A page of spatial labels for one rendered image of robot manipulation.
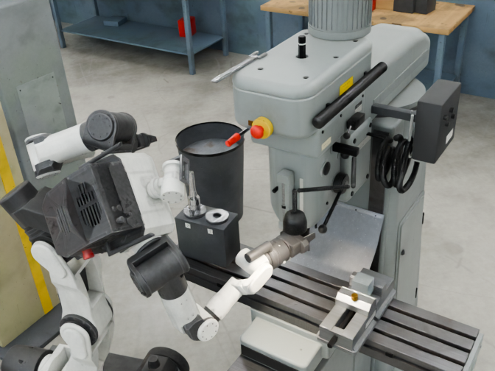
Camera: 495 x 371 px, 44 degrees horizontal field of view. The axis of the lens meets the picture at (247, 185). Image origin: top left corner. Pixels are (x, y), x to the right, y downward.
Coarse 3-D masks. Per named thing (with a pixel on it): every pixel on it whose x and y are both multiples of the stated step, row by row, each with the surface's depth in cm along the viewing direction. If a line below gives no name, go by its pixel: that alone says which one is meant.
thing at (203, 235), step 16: (208, 208) 240; (176, 224) 238; (192, 224) 234; (208, 224) 232; (224, 224) 231; (192, 240) 238; (208, 240) 234; (224, 240) 230; (192, 256) 243; (208, 256) 239; (224, 256) 235
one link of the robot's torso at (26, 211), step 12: (12, 192) 187; (24, 192) 187; (36, 192) 190; (0, 204) 188; (12, 204) 186; (24, 204) 186; (36, 204) 186; (12, 216) 189; (24, 216) 185; (36, 216) 184; (24, 228) 190; (36, 228) 187; (48, 228) 185
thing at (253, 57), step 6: (252, 54) 179; (264, 54) 178; (246, 60) 175; (252, 60) 175; (234, 66) 171; (240, 66) 171; (228, 72) 168; (234, 72) 169; (216, 78) 165; (222, 78) 165
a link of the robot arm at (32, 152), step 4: (28, 144) 186; (32, 144) 186; (28, 148) 187; (32, 148) 186; (28, 152) 188; (32, 152) 186; (32, 156) 186; (36, 156) 186; (80, 156) 198; (84, 156) 199; (32, 160) 187; (36, 160) 186; (68, 160) 196; (72, 160) 197; (32, 164) 187; (36, 172) 186
